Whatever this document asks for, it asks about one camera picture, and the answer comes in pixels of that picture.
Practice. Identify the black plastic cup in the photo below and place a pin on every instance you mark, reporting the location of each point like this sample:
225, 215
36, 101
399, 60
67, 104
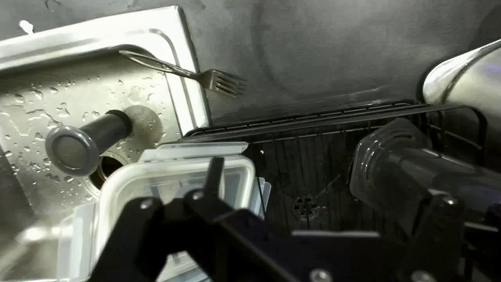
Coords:
400, 162

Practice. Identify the silver metal fork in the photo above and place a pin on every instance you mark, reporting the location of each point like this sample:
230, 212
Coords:
208, 79

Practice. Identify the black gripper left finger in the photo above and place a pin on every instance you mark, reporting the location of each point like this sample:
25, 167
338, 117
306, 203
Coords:
130, 240

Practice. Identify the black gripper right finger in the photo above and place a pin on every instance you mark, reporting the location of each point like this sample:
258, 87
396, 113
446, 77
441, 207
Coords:
435, 236

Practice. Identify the stainless steel sink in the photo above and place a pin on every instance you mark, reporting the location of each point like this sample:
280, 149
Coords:
78, 88

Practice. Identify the silver kettle lid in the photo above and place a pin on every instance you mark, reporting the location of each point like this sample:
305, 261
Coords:
469, 79

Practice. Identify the black dish rack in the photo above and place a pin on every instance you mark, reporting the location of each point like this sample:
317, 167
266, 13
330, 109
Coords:
306, 157

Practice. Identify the clear white-rimmed plastic container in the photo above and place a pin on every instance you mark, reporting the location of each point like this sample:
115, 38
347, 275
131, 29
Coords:
172, 175

